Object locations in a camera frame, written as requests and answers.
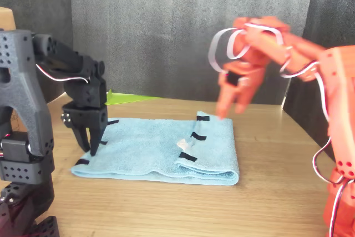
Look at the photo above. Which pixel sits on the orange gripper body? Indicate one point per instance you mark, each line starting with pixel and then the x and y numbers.
pixel 249 77

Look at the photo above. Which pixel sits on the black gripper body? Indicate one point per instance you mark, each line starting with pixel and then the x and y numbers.
pixel 88 117

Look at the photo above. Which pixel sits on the light blue towel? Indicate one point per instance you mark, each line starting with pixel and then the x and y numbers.
pixel 138 148

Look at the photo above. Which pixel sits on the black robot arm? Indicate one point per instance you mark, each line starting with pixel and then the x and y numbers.
pixel 19 87

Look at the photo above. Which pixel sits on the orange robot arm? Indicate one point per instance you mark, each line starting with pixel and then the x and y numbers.
pixel 341 95

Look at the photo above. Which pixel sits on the black tape strip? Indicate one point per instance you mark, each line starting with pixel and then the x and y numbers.
pixel 103 142
pixel 203 118
pixel 188 157
pixel 82 161
pixel 198 136
pixel 113 122

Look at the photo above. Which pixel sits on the light grey foam panel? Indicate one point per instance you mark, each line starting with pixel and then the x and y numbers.
pixel 152 26

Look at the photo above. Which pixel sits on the brown cardboard box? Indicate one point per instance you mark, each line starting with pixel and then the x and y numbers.
pixel 7 20

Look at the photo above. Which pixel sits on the lime green plastic bracket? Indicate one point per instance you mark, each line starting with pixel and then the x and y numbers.
pixel 127 98

